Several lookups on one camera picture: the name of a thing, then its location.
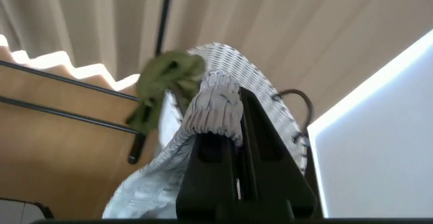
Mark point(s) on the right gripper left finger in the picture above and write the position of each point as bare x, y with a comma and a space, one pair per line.
209, 183

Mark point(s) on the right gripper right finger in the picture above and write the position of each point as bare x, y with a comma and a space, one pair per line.
274, 183

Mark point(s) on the pale grey shorts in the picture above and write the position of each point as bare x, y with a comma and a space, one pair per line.
209, 109

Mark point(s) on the white laundry basket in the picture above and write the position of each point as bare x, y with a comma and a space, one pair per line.
257, 78

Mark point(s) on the black clothes rack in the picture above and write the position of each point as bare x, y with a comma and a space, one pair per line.
67, 115

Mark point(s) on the green garment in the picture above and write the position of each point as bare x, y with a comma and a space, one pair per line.
159, 78

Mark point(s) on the beige curtain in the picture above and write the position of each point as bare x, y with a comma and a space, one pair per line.
304, 31

